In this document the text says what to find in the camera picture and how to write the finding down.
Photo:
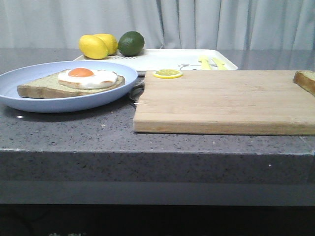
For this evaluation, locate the fried egg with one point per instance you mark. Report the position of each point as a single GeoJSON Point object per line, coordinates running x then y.
{"type": "Point", "coordinates": [83, 78]}

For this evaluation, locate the bread slice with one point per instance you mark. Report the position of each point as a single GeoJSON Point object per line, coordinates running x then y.
{"type": "Point", "coordinates": [49, 87]}
{"type": "Point", "coordinates": [306, 80]}

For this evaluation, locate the light blue round plate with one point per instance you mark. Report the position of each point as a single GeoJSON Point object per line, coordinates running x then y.
{"type": "Point", "coordinates": [10, 80]}

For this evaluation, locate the white bear tray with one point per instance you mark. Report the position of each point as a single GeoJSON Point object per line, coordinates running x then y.
{"type": "Point", "coordinates": [180, 59]}

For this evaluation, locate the lemon slice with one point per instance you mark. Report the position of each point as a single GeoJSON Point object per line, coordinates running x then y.
{"type": "Point", "coordinates": [167, 73]}

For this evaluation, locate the left yellow cutlery piece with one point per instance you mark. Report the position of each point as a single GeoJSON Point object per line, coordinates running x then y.
{"type": "Point", "coordinates": [204, 61]}

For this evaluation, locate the yellow cutlery piece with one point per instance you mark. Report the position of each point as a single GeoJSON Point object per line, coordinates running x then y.
{"type": "Point", "coordinates": [204, 61]}
{"type": "Point", "coordinates": [220, 64]}

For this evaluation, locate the green lime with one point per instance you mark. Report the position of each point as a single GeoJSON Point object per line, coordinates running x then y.
{"type": "Point", "coordinates": [131, 43]}

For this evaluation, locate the right yellow cutlery piece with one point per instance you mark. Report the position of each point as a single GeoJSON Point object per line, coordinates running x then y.
{"type": "Point", "coordinates": [220, 64]}

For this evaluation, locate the wooden cutting board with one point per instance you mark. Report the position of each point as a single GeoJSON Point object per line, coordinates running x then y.
{"type": "Point", "coordinates": [232, 102]}

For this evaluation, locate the rear yellow lemon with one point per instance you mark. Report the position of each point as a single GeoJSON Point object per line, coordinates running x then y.
{"type": "Point", "coordinates": [110, 42]}

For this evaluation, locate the yellow lemon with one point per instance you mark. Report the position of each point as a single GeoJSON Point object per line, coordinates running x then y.
{"type": "Point", "coordinates": [110, 42]}
{"type": "Point", "coordinates": [92, 47]}

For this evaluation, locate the front yellow lemon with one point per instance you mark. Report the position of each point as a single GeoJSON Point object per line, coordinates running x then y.
{"type": "Point", "coordinates": [92, 47]}

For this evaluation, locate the white curtain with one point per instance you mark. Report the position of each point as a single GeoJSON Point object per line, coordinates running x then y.
{"type": "Point", "coordinates": [165, 24]}

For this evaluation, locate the metal cutting board handle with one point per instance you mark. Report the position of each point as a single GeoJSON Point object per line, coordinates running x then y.
{"type": "Point", "coordinates": [136, 92]}

